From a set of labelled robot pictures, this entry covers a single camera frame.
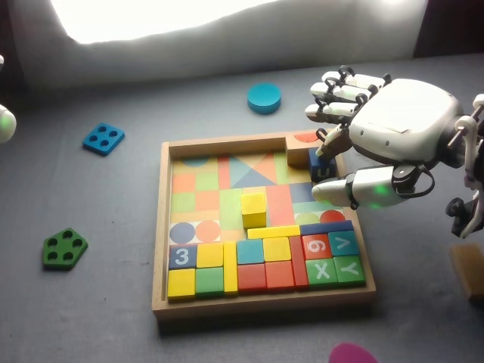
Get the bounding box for teal round disc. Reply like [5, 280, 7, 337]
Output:
[247, 82, 283, 115]

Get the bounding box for white backdrop cloth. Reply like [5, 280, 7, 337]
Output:
[10, 0, 429, 90]

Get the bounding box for grey table cloth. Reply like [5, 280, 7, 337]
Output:
[0, 51, 484, 363]

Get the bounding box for green pentagon block with holes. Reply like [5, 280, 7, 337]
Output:
[42, 227, 89, 271]

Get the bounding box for blue cube with letter U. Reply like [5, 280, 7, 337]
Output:
[307, 147, 338, 184]

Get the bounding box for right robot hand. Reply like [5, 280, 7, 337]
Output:
[304, 66, 465, 211]

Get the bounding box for plain wooden rectangular block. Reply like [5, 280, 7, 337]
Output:
[448, 243, 484, 300]

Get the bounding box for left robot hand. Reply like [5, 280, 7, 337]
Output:
[0, 104, 18, 144]

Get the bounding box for wooden puzzle tray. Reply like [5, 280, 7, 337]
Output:
[150, 130, 377, 323]

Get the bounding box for blue square block with holes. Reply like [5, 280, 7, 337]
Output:
[82, 122, 126, 157]

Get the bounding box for pink disc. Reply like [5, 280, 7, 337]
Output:
[327, 342, 380, 363]

